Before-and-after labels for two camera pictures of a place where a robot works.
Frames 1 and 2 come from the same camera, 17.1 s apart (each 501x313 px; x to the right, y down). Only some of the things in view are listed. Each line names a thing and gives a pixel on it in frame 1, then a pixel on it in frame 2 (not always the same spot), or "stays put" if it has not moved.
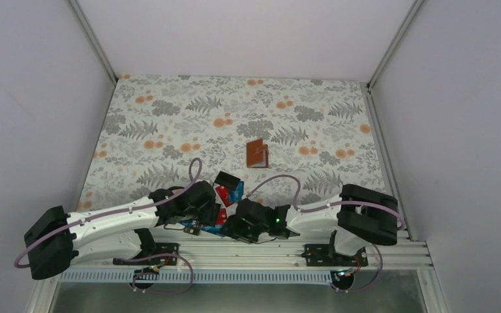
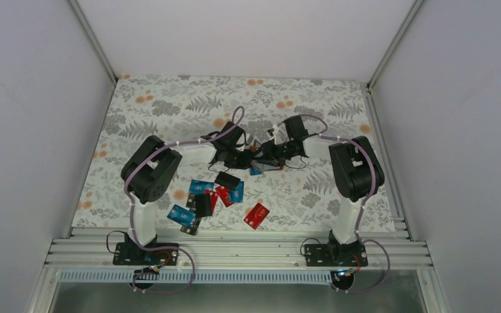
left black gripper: (207, 215) to (244, 164)
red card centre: (224, 193) stays put
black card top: (227, 180) stays put
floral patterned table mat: (300, 142) stays put
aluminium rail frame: (201, 248) stays put
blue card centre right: (235, 195) stays put
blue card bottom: (217, 229) to (254, 171)
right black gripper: (234, 230) to (269, 154)
